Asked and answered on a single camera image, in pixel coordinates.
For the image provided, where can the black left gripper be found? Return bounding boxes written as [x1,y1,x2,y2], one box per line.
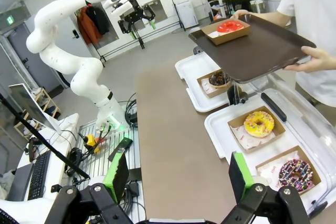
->
[118,0,157,40]

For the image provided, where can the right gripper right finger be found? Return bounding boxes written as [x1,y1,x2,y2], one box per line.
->
[222,152,312,224]

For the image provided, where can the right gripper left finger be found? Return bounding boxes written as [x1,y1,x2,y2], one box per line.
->
[47,152,133,224]

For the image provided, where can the brown cardboard donut box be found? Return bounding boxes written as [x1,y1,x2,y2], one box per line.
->
[201,19,251,46]
[227,105,286,152]
[255,145,322,196]
[196,69,233,99]

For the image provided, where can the chocolate donut rainbow sprinkles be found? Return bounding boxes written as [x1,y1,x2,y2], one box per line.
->
[278,158,314,191]

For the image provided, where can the red glazed donut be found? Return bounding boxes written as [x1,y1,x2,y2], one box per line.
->
[216,20,244,36]

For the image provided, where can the dark brown serving tray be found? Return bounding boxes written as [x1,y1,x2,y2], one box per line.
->
[188,14,317,84]

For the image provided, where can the person's right forearm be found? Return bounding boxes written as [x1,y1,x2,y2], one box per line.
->
[245,8,292,27]

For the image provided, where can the yellow sprinkled donut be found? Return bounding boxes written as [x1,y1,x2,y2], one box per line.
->
[243,111,275,138]

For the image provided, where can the person in white shirt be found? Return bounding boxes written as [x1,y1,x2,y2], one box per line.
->
[277,0,336,130]

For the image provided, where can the person's right hand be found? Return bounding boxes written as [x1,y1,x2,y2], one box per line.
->
[229,9,250,20]

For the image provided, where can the person's left hand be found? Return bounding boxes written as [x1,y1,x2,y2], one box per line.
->
[283,46,336,73]

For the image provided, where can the black clothes rack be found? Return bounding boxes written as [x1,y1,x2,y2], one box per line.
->
[73,0,186,62]

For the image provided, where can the black jacket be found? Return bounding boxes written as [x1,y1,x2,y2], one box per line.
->
[86,5,110,36]

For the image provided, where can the yellow emergency stop button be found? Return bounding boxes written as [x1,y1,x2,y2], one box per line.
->
[84,134,102,154]

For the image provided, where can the white air purifier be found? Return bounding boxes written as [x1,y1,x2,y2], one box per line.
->
[175,0,199,29]

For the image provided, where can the white display tray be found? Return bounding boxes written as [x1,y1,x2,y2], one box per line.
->
[204,87,336,210]
[175,52,237,113]

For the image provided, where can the orange jacket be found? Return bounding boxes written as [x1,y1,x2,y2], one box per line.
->
[77,7,103,45]

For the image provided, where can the white computer desk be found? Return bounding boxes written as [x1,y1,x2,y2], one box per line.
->
[13,113,79,202]

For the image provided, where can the black keyboard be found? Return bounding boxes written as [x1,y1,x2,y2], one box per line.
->
[27,150,52,200]

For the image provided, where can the black tripod pole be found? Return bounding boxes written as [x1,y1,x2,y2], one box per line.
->
[0,94,91,180]

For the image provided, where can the dark grey laptop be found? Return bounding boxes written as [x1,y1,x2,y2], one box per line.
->
[6,162,34,201]

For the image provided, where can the wooden shelf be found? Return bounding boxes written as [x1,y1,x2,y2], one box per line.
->
[14,87,61,141]

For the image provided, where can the silver computer monitor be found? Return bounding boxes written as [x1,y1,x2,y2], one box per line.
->
[8,83,64,143]

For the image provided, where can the grey door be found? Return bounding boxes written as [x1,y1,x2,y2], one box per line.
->
[6,22,65,91]

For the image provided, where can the green exit sign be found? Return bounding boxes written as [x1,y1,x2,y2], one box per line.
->
[4,14,16,27]

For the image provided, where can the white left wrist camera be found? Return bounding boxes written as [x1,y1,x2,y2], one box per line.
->
[102,0,134,15]

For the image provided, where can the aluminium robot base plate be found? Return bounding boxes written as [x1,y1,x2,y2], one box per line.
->
[78,119,142,180]

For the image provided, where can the black cable bundle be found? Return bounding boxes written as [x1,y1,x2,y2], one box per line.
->
[123,92,139,130]

